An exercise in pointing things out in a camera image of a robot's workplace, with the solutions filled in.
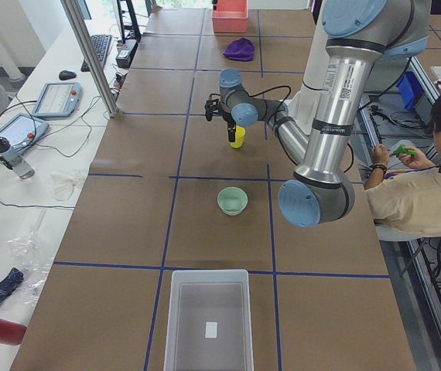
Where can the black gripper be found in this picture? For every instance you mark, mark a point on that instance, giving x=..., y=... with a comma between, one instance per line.
x=229, y=123

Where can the yellow plastic cup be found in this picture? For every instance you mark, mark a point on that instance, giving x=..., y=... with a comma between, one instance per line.
x=239, y=138

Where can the purple cloth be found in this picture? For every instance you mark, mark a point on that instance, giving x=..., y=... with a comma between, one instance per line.
x=242, y=50

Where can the mint green bowl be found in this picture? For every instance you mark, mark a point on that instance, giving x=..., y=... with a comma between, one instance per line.
x=232, y=200

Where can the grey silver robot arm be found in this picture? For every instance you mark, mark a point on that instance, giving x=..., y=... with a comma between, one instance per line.
x=350, y=38

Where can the clear white plastic box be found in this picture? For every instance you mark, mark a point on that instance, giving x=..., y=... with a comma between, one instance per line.
x=209, y=321

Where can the pink plastic tray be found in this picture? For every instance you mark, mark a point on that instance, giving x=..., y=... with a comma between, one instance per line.
x=229, y=16

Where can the black keyboard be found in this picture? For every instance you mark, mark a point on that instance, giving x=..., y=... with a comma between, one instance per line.
x=101, y=44

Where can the black computer mouse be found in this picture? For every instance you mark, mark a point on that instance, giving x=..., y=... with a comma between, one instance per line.
x=66, y=75

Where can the far teach pendant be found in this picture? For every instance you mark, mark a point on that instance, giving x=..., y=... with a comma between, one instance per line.
x=57, y=100

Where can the teach pendant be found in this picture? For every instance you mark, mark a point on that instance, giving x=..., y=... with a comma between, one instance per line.
x=23, y=131
x=57, y=100

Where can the blue storage bin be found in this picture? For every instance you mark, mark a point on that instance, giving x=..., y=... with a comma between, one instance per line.
x=410, y=90

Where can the seated person beige shirt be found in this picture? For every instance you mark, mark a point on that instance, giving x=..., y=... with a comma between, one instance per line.
x=407, y=202

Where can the near teach pendant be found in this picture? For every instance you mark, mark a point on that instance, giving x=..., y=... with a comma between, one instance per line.
x=23, y=131

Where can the clear water bottle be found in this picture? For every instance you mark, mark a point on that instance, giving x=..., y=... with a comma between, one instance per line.
x=14, y=160

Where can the folded blue umbrella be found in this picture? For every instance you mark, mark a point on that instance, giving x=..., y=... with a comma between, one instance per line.
x=10, y=283

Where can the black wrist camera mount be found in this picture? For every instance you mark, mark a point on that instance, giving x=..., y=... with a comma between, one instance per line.
x=212, y=109

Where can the aluminium frame post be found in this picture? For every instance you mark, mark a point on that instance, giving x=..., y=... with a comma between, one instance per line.
x=77, y=23

